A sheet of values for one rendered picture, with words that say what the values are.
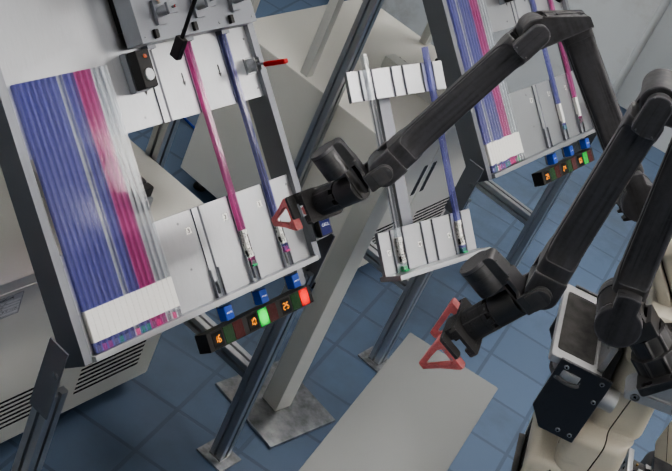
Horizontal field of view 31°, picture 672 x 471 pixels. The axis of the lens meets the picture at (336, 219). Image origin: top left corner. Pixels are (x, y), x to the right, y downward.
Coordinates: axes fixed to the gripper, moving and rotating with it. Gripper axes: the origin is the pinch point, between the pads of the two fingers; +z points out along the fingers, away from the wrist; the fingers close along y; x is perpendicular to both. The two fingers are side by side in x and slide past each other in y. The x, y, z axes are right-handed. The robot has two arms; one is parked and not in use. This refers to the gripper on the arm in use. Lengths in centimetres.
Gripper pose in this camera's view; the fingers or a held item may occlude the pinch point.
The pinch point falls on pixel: (290, 215)
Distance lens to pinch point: 243.5
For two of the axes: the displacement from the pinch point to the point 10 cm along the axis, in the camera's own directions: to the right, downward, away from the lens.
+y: -6.0, 2.4, -7.6
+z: -7.0, 2.9, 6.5
